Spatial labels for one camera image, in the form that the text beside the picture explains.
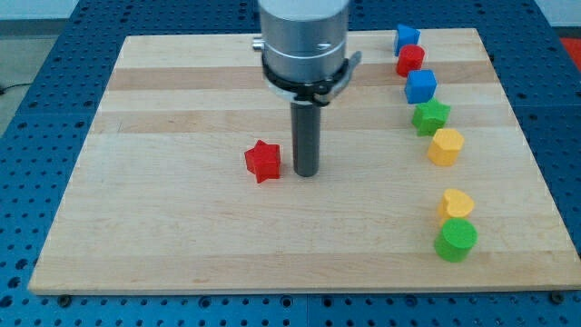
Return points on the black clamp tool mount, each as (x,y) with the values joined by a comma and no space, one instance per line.
(319,93)

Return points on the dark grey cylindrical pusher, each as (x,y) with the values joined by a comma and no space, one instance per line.
(305,130)

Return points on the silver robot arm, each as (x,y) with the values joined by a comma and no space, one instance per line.
(303,47)

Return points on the yellow hexagon block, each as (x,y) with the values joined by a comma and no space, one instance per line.
(445,147)

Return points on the yellow heart block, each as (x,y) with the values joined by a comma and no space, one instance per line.
(455,204)

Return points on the red star block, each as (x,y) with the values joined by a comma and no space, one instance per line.
(264,161)

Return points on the red cylinder block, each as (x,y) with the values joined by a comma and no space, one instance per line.
(411,58)

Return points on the blue cube block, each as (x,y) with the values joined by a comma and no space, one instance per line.
(420,86)

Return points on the blue triangle block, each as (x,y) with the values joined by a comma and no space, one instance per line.
(405,35)

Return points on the green star block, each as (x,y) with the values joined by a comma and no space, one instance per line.
(430,116)

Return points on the wooden board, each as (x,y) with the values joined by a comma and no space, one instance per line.
(160,200)

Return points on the green cylinder block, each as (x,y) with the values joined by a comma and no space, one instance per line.
(456,238)

